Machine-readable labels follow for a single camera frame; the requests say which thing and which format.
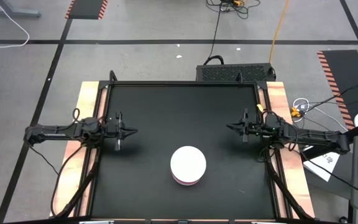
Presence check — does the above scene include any white ribbed bowl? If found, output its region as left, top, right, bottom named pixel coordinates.
left=170, top=145, right=208, bottom=184

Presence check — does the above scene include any black computer case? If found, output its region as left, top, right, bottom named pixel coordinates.
left=196, top=63, right=276, bottom=83

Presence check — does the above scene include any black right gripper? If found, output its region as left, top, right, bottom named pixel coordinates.
left=226, top=108, right=264, bottom=144

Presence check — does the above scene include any black floor cable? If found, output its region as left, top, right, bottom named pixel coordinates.
left=303, top=80, right=358, bottom=113

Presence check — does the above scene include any yellow power cable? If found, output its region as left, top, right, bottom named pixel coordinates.
left=268, top=0, right=290, bottom=65

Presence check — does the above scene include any white cable coil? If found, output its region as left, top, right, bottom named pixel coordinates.
left=292, top=97, right=310, bottom=114

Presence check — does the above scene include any black table frame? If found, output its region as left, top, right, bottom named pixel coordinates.
left=50, top=70, right=315, bottom=224

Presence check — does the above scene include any white floor cable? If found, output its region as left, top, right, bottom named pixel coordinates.
left=0, top=0, right=30, bottom=49

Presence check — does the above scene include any grey desk leg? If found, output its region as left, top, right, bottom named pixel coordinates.
left=0, top=0, right=42, bottom=18

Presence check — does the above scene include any black computer power cable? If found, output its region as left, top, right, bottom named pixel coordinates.
left=203, top=0, right=226, bottom=66

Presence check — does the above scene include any white paper sheet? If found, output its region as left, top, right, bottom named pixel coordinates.
left=303, top=144, right=341, bottom=183

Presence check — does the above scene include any wooden side board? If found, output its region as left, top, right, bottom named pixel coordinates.
left=48, top=80, right=109, bottom=218
left=258, top=81, right=316, bottom=218

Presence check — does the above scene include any black hazard striped mat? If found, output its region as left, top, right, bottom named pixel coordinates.
left=317, top=49, right=358, bottom=122
left=65, top=0, right=109, bottom=21

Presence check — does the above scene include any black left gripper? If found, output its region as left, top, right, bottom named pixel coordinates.
left=103, top=111, right=139, bottom=152

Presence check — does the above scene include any black cable bundle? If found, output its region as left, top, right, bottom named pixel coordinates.
left=205, top=0, right=262, bottom=20

